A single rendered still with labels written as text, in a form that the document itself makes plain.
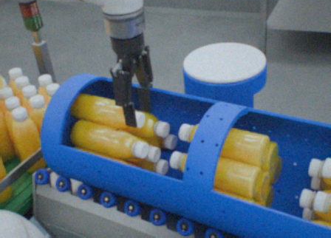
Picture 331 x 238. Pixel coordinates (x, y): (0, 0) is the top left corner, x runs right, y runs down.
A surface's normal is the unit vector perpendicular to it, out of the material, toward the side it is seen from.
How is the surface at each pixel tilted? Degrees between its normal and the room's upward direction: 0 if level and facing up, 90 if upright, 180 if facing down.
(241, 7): 76
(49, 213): 70
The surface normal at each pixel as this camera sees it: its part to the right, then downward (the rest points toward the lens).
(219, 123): -0.20, -0.70
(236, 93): 0.15, 0.53
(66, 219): -0.50, 0.21
